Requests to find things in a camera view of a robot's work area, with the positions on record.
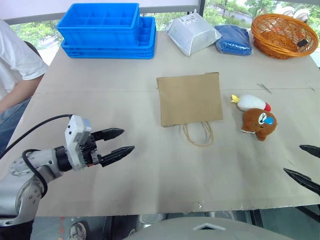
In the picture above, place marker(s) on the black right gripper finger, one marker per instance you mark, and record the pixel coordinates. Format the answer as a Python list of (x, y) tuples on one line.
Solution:
[(311, 150), (303, 180)]

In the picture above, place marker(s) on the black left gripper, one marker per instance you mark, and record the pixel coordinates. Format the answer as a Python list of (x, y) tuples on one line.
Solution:
[(88, 152)]

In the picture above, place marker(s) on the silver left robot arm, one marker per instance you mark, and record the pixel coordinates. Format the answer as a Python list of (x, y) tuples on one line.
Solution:
[(30, 172)]

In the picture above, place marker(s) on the brown paper bag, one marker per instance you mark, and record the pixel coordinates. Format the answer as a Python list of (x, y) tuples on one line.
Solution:
[(191, 102)]

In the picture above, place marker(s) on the brown plush bear toy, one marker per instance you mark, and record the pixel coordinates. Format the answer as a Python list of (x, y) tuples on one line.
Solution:
[(260, 122)]

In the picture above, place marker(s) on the white plush chicken toy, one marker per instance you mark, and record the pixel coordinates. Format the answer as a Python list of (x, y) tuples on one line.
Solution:
[(251, 102)]

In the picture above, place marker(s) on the sneaker shoe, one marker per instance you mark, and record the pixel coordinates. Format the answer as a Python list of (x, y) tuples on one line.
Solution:
[(77, 231)]

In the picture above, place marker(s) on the small black object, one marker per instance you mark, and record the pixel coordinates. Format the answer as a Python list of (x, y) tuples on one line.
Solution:
[(302, 43)]

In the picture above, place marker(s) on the blue plastic flat crate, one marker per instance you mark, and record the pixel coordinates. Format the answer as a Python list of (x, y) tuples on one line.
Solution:
[(140, 40)]

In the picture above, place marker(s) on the orange wicker basket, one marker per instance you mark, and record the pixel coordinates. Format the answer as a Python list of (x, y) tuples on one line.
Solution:
[(283, 36)]

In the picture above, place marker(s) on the person in white shirt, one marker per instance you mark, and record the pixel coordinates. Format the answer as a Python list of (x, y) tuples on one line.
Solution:
[(15, 75)]

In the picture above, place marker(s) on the blue plastic divided crate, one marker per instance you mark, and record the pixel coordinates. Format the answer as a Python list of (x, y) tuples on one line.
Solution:
[(100, 23)]

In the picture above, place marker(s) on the blue plastic wrapped package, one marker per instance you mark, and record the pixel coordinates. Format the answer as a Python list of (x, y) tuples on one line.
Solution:
[(233, 40)]

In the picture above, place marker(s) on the white plastic wrapped package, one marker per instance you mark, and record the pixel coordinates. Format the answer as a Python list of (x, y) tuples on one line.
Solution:
[(193, 33)]

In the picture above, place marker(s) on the white round lamp objects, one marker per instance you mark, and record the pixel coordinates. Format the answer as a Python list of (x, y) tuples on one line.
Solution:
[(297, 12)]

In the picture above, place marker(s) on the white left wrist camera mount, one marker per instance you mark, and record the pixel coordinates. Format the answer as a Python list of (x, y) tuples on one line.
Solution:
[(74, 140)]

